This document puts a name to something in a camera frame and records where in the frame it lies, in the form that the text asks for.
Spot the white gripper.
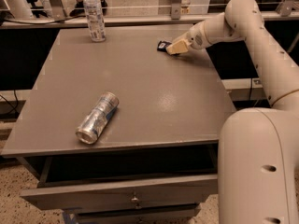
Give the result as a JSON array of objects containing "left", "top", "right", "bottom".
[{"left": 166, "top": 21, "right": 208, "bottom": 55}]

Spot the dark blue rxbar wrapper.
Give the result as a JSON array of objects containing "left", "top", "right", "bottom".
[{"left": 157, "top": 41, "right": 172, "bottom": 52}]

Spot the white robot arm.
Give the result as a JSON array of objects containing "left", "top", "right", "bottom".
[{"left": 166, "top": 0, "right": 299, "bottom": 224}]

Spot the black shoe right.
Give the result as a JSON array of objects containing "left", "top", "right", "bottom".
[{"left": 100, "top": 0, "right": 107, "bottom": 15}]

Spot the black shoe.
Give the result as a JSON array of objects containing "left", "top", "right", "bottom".
[
  {"left": 100, "top": 0, "right": 107, "bottom": 15},
  {"left": 69, "top": 2, "right": 84, "bottom": 17}
]

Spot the clear plastic water bottle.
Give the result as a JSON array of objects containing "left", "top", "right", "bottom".
[{"left": 83, "top": 0, "right": 106, "bottom": 42}]

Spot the black shoe left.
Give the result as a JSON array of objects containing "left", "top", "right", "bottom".
[{"left": 69, "top": 2, "right": 84, "bottom": 17}]

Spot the silver blue drink can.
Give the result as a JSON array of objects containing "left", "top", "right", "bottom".
[{"left": 76, "top": 91, "right": 119, "bottom": 145}]

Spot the grey metal railing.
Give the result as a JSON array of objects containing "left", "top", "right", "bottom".
[{"left": 0, "top": 0, "right": 299, "bottom": 30}]

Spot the grey drawer cabinet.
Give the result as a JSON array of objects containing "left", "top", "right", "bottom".
[{"left": 0, "top": 23, "right": 237, "bottom": 224}]

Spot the grey upper drawer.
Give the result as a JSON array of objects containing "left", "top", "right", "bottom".
[{"left": 21, "top": 175, "right": 218, "bottom": 213}]

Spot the grey drawer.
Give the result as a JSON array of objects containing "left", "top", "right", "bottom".
[
  {"left": 76, "top": 203, "right": 199, "bottom": 224},
  {"left": 21, "top": 175, "right": 218, "bottom": 213}
]

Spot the black office chair base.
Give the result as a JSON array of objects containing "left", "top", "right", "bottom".
[{"left": 26, "top": 0, "right": 47, "bottom": 18}]

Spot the grey lower drawer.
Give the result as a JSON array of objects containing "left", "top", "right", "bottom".
[{"left": 76, "top": 203, "right": 199, "bottom": 224}]

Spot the black cable on floor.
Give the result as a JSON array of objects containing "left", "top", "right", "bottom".
[{"left": 0, "top": 90, "right": 21, "bottom": 117}]

